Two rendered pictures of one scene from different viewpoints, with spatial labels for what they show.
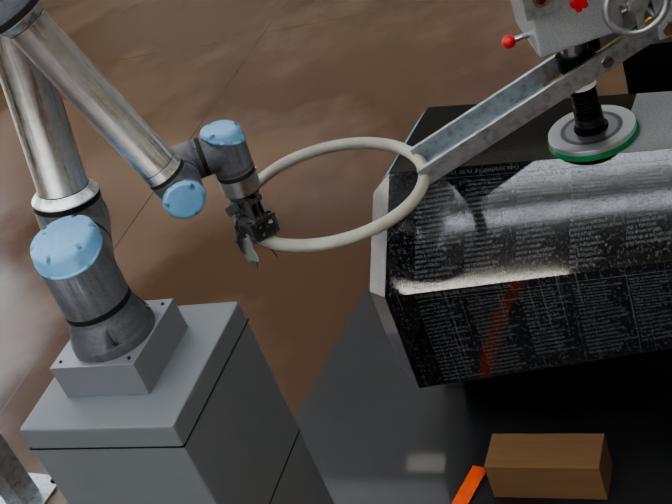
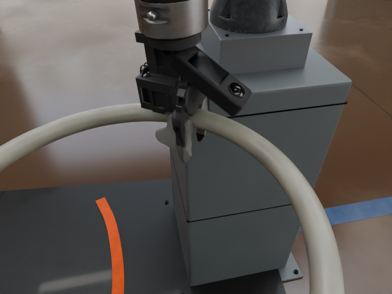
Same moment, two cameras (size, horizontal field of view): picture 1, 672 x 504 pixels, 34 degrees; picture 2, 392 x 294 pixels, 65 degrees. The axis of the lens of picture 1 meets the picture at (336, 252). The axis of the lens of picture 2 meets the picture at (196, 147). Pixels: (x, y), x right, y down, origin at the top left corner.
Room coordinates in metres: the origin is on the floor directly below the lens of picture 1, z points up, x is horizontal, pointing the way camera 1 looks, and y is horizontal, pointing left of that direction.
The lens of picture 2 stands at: (2.56, -0.10, 1.20)
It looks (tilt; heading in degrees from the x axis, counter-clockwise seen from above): 40 degrees down; 139
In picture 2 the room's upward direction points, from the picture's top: straight up
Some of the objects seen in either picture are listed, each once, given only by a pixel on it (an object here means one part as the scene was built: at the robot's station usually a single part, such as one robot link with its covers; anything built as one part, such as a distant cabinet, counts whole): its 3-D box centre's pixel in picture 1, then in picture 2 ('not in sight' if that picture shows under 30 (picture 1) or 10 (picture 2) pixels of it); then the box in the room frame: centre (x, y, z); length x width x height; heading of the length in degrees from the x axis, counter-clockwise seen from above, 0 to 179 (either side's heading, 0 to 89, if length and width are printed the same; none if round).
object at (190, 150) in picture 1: (178, 167); not in sight; (2.22, 0.25, 1.17); 0.12 x 0.12 x 0.09; 2
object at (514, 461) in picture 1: (548, 465); not in sight; (2.03, -0.31, 0.07); 0.30 x 0.12 x 0.12; 60
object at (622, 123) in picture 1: (591, 129); not in sight; (2.28, -0.69, 0.82); 0.21 x 0.21 x 0.01
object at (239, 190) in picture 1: (240, 181); (171, 13); (2.24, 0.14, 1.07); 0.10 x 0.09 x 0.05; 114
